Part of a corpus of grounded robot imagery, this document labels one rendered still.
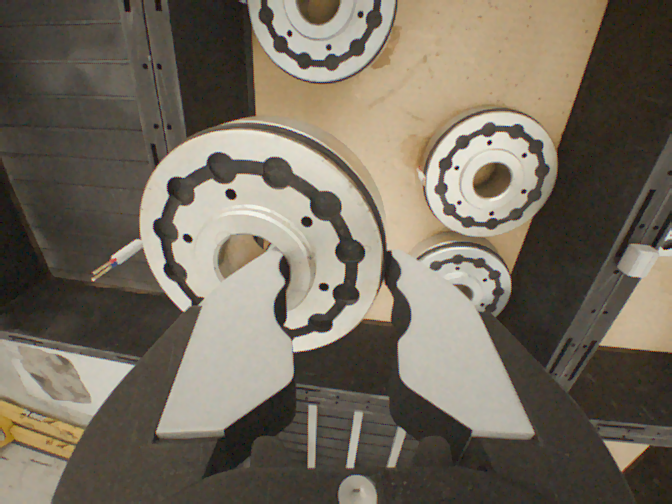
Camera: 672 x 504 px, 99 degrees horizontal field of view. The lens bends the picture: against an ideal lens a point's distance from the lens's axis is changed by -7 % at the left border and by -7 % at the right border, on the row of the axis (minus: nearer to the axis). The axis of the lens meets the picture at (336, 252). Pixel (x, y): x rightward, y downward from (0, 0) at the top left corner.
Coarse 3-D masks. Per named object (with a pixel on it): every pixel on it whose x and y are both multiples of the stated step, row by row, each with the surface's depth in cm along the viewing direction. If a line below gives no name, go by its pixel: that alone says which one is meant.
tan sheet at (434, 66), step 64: (320, 0) 22; (448, 0) 21; (512, 0) 21; (576, 0) 20; (256, 64) 25; (384, 64) 24; (448, 64) 23; (512, 64) 23; (576, 64) 22; (320, 128) 27; (384, 128) 26; (384, 192) 29; (512, 256) 30; (384, 320) 36
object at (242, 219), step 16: (240, 208) 11; (256, 208) 11; (208, 224) 11; (224, 224) 11; (240, 224) 11; (256, 224) 11; (272, 224) 11; (288, 224) 11; (208, 240) 12; (224, 240) 12; (272, 240) 11; (288, 240) 11; (304, 240) 12; (208, 256) 12; (288, 256) 11; (304, 256) 11; (208, 272) 12; (224, 272) 13; (304, 272) 12; (208, 288) 13; (288, 288) 12; (304, 288) 12; (288, 304) 13
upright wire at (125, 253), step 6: (138, 240) 13; (126, 246) 13; (132, 246) 13; (138, 246) 13; (120, 252) 12; (126, 252) 12; (132, 252) 13; (114, 258) 12; (120, 258) 12; (126, 258) 12; (108, 264) 12; (114, 264) 12; (96, 270) 11; (96, 276) 11
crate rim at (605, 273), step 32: (160, 0) 16; (160, 32) 16; (160, 64) 17; (160, 96) 18; (640, 192) 17; (640, 224) 18; (608, 256) 19; (608, 288) 20; (576, 320) 21; (320, 384) 29
